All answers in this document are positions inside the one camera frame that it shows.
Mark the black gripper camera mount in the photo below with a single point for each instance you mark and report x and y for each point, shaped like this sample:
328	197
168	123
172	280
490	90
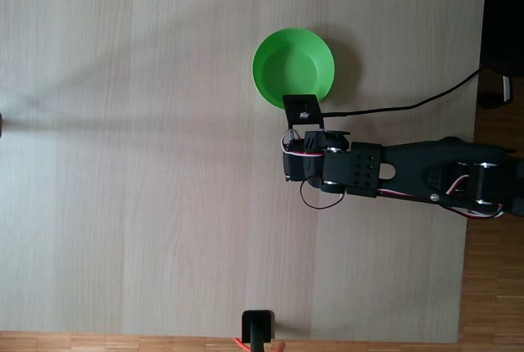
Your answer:
299	112

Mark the green plastic bowl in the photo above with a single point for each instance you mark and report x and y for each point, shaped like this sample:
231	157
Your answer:
292	65

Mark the orange spring clamp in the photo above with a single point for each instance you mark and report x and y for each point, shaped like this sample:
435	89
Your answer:
238	342

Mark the black stand clamp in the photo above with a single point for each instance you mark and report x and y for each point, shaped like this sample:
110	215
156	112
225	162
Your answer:
257	325

